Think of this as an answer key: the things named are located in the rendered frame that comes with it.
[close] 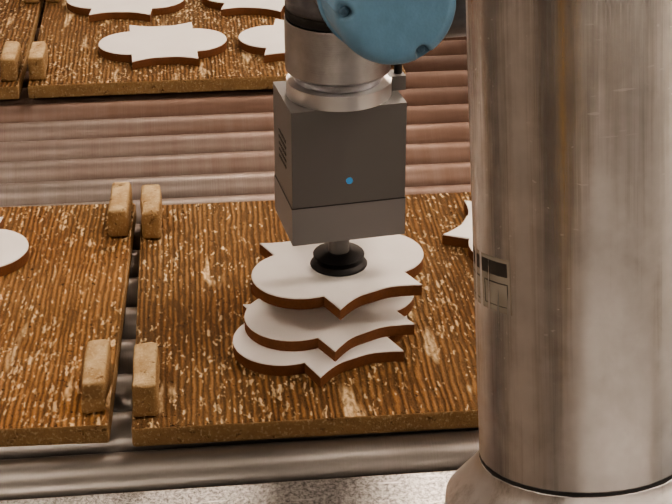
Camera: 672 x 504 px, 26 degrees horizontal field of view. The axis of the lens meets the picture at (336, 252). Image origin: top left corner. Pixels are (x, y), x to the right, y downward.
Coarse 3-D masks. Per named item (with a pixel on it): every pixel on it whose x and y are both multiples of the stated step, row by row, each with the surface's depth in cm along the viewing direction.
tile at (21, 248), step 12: (0, 228) 125; (0, 240) 122; (12, 240) 122; (24, 240) 122; (0, 252) 120; (12, 252) 120; (24, 252) 120; (0, 264) 118; (12, 264) 119; (0, 276) 118
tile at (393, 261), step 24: (360, 240) 113; (384, 240) 113; (408, 240) 113; (264, 264) 110; (288, 264) 110; (384, 264) 110; (408, 264) 110; (264, 288) 106; (288, 288) 106; (312, 288) 106; (336, 288) 106; (360, 288) 106; (384, 288) 107; (408, 288) 107; (336, 312) 104
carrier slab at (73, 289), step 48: (48, 240) 124; (96, 240) 124; (0, 288) 117; (48, 288) 117; (96, 288) 117; (0, 336) 110; (48, 336) 110; (96, 336) 110; (0, 384) 104; (48, 384) 104; (0, 432) 99; (48, 432) 100; (96, 432) 100
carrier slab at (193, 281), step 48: (144, 240) 124; (192, 240) 124; (240, 240) 124; (288, 240) 124; (432, 240) 124; (144, 288) 117; (192, 288) 117; (240, 288) 117; (432, 288) 117; (144, 336) 110; (192, 336) 110; (432, 336) 110; (192, 384) 104; (240, 384) 104; (288, 384) 104; (336, 384) 104; (384, 384) 104; (432, 384) 104; (144, 432) 99; (192, 432) 100; (240, 432) 100; (288, 432) 101; (336, 432) 101; (384, 432) 101
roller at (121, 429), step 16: (128, 416) 103; (112, 432) 102; (128, 432) 102; (400, 432) 104; (416, 432) 104; (0, 448) 101; (16, 448) 102; (32, 448) 102; (48, 448) 102; (64, 448) 102; (80, 448) 102; (96, 448) 102; (112, 448) 102; (128, 448) 102; (144, 448) 102; (160, 448) 103
